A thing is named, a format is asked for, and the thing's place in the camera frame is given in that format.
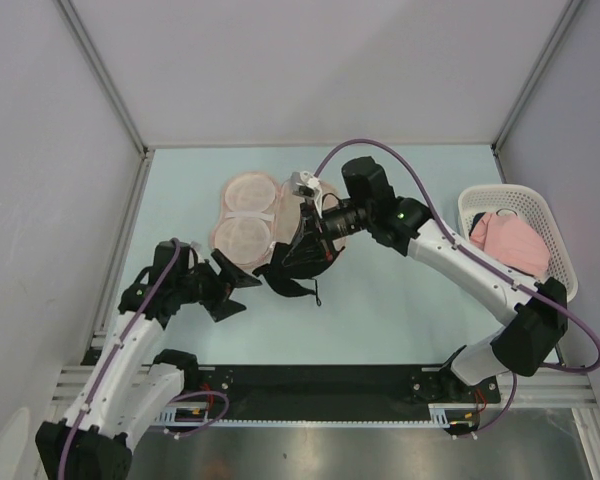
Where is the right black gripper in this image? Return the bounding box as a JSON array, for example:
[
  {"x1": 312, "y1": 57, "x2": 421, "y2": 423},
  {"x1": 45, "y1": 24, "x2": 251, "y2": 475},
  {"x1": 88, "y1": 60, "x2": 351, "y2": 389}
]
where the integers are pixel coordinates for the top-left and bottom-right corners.
[{"x1": 282, "y1": 198, "x2": 372, "y2": 267}]

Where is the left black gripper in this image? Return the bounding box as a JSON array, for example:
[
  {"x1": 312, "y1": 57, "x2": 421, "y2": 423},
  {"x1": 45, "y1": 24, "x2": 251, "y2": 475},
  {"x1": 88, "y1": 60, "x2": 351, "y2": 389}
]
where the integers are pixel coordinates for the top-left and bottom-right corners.
[{"x1": 175, "y1": 249, "x2": 260, "y2": 321}]

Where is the black bra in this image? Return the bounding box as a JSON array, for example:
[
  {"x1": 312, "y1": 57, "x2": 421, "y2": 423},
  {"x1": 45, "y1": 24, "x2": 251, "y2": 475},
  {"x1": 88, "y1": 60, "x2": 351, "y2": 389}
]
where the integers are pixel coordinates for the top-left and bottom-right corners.
[{"x1": 252, "y1": 219, "x2": 349, "y2": 307}]

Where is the pink patterned laundry bag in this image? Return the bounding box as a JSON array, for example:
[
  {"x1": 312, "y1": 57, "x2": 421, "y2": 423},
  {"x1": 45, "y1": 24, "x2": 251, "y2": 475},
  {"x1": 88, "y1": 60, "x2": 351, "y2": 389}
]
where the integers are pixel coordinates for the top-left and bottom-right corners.
[{"x1": 210, "y1": 171, "x2": 338, "y2": 273}]

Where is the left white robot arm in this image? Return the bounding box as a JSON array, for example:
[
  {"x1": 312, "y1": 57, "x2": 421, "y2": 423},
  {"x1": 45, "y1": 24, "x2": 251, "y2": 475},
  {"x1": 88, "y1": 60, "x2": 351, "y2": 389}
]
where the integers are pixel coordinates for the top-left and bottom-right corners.
[{"x1": 35, "y1": 238, "x2": 260, "y2": 479}]

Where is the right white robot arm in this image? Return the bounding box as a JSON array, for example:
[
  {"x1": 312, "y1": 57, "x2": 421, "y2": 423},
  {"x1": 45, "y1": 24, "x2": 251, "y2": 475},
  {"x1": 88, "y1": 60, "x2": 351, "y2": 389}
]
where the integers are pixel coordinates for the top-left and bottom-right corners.
[{"x1": 263, "y1": 157, "x2": 568, "y2": 401}]

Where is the dark blue garment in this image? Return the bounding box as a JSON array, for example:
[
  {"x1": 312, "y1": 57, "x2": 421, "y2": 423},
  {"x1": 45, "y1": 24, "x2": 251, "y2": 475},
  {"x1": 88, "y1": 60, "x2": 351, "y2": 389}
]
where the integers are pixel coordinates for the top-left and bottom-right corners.
[{"x1": 469, "y1": 212, "x2": 485, "y2": 234}]

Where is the pink garment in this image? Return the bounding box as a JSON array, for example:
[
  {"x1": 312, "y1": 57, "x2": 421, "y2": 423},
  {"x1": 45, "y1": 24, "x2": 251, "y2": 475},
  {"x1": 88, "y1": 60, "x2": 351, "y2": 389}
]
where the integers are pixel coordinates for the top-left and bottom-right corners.
[{"x1": 469, "y1": 212, "x2": 551, "y2": 278}]

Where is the white plastic basket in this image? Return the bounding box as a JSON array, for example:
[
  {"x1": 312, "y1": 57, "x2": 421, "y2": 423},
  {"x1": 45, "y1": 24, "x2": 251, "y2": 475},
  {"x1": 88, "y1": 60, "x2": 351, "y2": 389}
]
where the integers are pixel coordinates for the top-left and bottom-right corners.
[{"x1": 458, "y1": 184, "x2": 578, "y2": 301}]

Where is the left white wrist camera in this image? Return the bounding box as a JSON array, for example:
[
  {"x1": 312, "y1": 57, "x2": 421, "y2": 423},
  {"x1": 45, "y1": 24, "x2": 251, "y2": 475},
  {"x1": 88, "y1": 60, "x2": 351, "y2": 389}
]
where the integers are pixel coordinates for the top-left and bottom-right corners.
[{"x1": 190, "y1": 241, "x2": 203, "y2": 256}]

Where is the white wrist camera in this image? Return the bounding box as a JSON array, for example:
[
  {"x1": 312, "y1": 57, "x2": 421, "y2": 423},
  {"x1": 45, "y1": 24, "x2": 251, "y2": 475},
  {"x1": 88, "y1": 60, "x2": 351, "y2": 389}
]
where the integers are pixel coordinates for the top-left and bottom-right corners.
[
  {"x1": 190, "y1": 241, "x2": 203, "y2": 256},
  {"x1": 289, "y1": 171, "x2": 323, "y2": 216}
]

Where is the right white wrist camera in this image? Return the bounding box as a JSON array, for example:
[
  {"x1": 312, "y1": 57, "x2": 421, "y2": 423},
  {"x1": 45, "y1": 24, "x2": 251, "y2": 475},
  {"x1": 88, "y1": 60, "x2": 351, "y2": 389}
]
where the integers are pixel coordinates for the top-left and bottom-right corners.
[{"x1": 289, "y1": 171, "x2": 323, "y2": 216}]

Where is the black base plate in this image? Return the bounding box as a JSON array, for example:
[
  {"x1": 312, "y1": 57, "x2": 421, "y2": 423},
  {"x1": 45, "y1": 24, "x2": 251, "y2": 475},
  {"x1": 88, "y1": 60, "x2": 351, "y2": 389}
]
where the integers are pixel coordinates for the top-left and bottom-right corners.
[{"x1": 154, "y1": 350, "x2": 501, "y2": 423}]

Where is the white slotted cable duct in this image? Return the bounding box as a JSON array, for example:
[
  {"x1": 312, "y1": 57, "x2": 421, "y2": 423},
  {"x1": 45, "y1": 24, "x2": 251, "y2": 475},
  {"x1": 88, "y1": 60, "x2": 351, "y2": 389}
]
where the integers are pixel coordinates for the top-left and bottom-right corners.
[{"x1": 154, "y1": 406, "x2": 210, "y2": 428}]

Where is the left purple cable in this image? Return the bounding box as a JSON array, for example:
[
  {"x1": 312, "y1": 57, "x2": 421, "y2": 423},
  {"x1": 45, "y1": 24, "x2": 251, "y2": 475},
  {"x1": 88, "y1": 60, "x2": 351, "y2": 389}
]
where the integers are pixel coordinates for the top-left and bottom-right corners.
[{"x1": 54, "y1": 238, "x2": 231, "y2": 480}]

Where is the purple cable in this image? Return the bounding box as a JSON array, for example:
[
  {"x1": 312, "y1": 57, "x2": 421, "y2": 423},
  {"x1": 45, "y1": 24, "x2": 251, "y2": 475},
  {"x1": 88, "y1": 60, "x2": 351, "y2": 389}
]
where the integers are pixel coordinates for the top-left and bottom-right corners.
[
  {"x1": 312, "y1": 138, "x2": 600, "y2": 444},
  {"x1": 54, "y1": 238, "x2": 231, "y2": 480}
]

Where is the left aluminium corner post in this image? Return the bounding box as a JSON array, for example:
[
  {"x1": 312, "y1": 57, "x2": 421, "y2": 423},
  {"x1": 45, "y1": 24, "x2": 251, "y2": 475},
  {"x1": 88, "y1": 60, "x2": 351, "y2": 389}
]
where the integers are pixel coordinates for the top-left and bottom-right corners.
[{"x1": 53, "y1": 0, "x2": 148, "y2": 158}]

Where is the aluminium corner post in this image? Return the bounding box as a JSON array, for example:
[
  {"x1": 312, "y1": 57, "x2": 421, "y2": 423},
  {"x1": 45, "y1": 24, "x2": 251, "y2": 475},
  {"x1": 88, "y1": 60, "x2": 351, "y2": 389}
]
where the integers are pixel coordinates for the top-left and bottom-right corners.
[
  {"x1": 53, "y1": 0, "x2": 148, "y2": 158},
  {"x1": 491, "y1": 0, "x2": 587, "y2": 157}
]

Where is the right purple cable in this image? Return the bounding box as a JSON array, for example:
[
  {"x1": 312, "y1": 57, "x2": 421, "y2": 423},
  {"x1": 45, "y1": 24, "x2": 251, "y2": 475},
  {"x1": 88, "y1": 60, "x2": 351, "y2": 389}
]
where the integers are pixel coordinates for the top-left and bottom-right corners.
[{"x1": 312, "y1": 138, "x2": 600, "y2": 444}]

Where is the right aluminium corner post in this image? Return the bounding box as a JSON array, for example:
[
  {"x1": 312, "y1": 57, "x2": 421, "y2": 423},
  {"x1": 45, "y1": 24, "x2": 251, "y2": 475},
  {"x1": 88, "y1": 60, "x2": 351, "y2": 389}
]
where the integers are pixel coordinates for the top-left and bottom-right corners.
[{"x1": 491, "y1": 0, "x2": 587, "y2": 157}]

